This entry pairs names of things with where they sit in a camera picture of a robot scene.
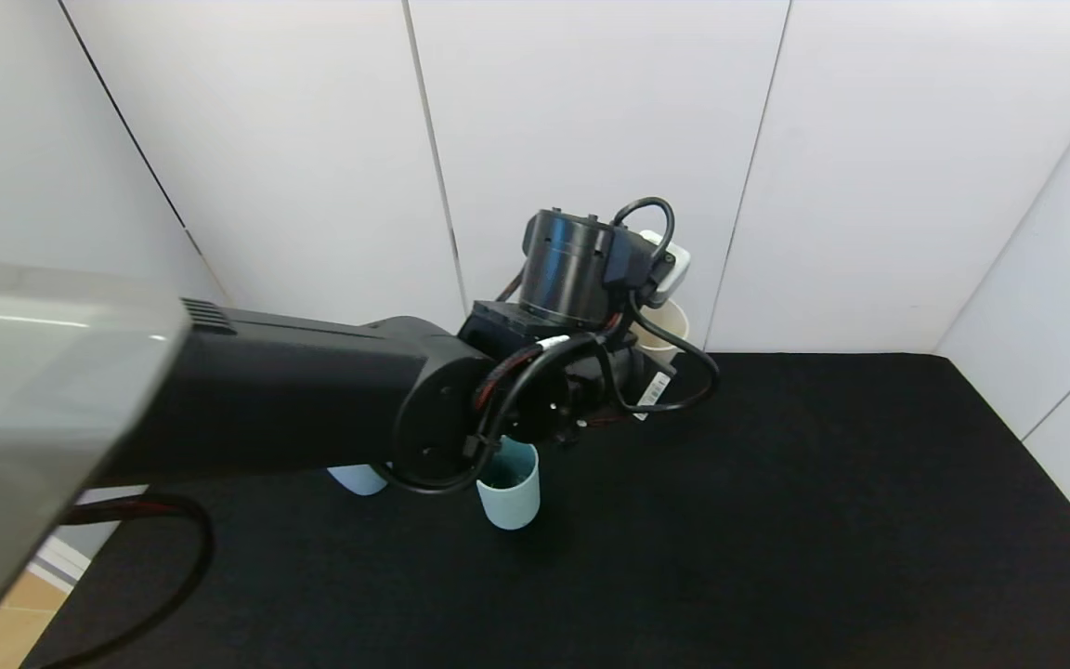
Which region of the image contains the mint green plastic cup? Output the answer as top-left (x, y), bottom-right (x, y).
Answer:
top-left (476, 436), bottom-right (542, 531)

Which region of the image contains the blue plastic cup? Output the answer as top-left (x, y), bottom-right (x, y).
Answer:
top-left (325, 464), bottom-right (391, 497)

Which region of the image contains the white baseboard trim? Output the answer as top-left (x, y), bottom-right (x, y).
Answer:
top-left (28, 533), bottom-right (96, 597)

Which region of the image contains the beige plastic cup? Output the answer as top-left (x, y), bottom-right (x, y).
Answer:
top-left (632, 297), bottom-right (691, 365)

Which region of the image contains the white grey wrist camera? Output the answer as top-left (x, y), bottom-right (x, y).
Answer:
top-left (638, 229), bottom-right (693, 308)

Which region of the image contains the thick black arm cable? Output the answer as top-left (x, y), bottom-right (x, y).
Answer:
top-left (37, 492), bottom-right (216, 669)

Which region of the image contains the thin black camera cable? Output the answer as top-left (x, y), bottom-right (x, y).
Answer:
top-left (609, 196), bottom-right (723, 416)

